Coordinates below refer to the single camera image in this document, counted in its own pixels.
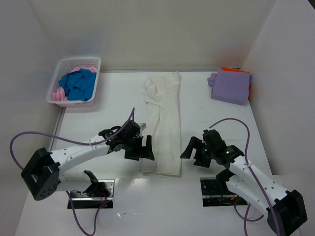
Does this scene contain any white t shirt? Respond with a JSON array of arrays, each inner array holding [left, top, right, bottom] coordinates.
[[141, 72, 181, 177]]

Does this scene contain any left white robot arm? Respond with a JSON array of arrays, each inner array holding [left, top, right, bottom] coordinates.
[[21, 120, 155, 201]]

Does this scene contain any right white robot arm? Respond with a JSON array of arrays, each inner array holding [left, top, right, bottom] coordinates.
[[181, 130, 308, 236]]

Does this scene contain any folded purple t shirt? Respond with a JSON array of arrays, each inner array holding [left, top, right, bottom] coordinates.
[[207, 69, 249, 105]]

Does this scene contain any blue t shirt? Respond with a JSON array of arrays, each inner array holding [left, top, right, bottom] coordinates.
[[59, 68, 97, 102]]

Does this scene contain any folded orange t shirt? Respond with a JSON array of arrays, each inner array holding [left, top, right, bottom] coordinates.
[[220, 67, 252, 100]]

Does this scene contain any pink t shirt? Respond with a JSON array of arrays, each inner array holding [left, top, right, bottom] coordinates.
[[52, 66, 97, 101]]

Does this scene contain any white plastic basket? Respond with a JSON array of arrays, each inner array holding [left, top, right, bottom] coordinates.
[[47, 57, 101, 107]]

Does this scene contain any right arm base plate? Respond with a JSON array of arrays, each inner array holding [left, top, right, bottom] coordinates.
[[200, 177, 248, 207]]

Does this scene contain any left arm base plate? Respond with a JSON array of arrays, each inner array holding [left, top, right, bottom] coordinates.
[[70, 179, 115, 209]]

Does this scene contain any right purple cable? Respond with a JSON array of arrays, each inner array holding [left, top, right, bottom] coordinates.
[[209, 118, 284, 236]]

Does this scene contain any purple cable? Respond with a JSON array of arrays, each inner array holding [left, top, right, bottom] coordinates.
[[209, 118, 284, 236], [9, 107, 136, 236]]

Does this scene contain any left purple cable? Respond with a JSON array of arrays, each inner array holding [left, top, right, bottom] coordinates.
[[9, 107, 136, 236]]

